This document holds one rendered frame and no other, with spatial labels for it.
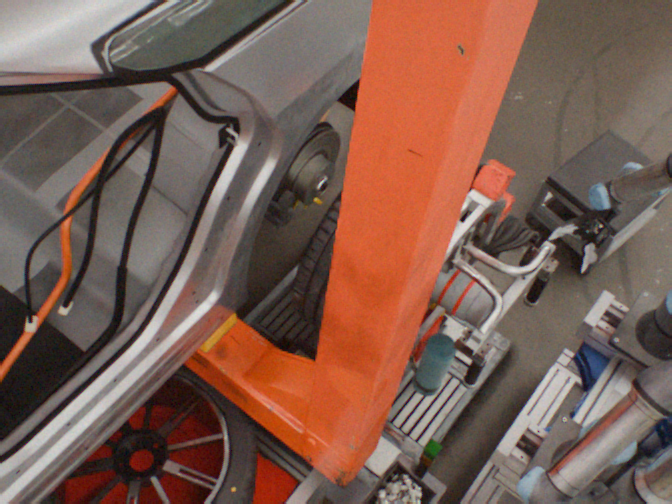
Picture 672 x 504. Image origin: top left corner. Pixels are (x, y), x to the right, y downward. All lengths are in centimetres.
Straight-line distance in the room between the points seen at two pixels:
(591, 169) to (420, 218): 225
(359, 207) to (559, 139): 272
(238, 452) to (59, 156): 96
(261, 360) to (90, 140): 77
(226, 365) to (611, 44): 283
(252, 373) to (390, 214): 114
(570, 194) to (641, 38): 145
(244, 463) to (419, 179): 144
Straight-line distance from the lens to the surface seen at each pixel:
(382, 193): 138
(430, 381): 262
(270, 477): 280
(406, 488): 251
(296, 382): 234
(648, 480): 212
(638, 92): 446
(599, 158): 362
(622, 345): 258
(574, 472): 192
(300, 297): 237
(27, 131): 257
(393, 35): 116
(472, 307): 242
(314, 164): 257
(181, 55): 167
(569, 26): 465
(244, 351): 251
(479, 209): 231
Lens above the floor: 292
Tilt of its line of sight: 56 degrees down
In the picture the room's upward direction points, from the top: 9 degrees clockwise
